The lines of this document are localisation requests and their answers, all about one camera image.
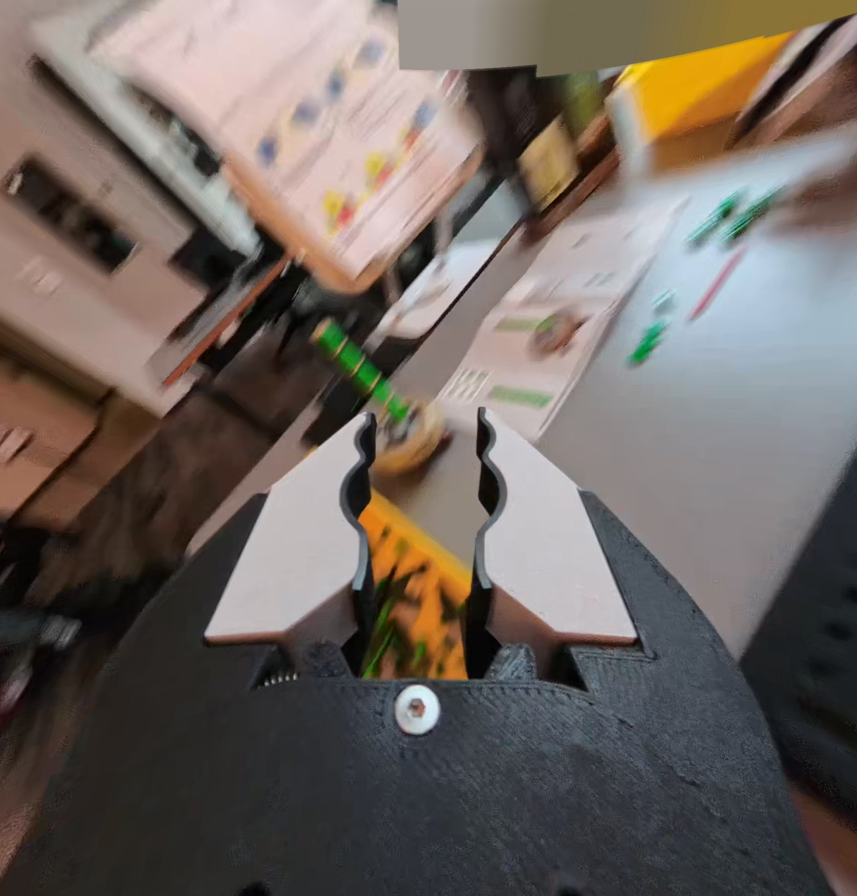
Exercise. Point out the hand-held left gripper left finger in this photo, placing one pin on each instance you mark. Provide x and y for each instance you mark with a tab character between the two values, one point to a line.
288	560

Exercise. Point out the wooden office desk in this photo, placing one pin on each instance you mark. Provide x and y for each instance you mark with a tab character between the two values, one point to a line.
225	318

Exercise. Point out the cluster of green round bricks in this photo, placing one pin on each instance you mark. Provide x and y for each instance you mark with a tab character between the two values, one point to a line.
715	217

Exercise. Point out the building instruction booklet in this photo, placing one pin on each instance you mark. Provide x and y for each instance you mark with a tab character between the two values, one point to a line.
596	266

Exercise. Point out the grey desk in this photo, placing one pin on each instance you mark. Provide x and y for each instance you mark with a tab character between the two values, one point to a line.
715	420

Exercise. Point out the yellow plastic parts bin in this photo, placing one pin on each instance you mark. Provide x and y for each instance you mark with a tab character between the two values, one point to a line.
694	98
383	514

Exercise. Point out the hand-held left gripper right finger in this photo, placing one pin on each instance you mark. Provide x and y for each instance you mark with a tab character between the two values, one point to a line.
554	560

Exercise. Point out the pile of toy brick pieces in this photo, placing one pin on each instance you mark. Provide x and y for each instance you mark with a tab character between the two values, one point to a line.
386	616

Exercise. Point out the printed task sheet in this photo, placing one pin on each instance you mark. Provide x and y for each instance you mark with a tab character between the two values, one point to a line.
316	84

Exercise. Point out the black toy set box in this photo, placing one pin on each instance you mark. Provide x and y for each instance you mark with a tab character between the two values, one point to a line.
547	161

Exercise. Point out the toy bamboo stalk in tan pot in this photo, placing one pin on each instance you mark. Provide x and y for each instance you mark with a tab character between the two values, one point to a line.
344	353

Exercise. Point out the thin red toy rod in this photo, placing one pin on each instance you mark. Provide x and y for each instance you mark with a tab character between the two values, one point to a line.
715	283

